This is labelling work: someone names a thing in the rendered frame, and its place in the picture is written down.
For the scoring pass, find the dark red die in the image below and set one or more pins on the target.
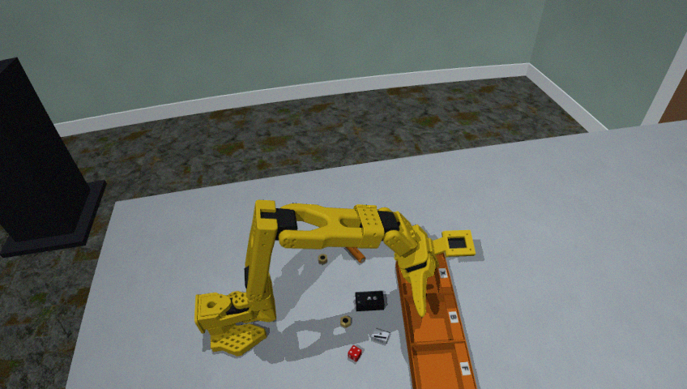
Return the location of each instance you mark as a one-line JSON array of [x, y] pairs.
[[354, 353]]

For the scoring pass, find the orange battery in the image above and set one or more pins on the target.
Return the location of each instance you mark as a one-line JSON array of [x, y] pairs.
[[357, 254]]

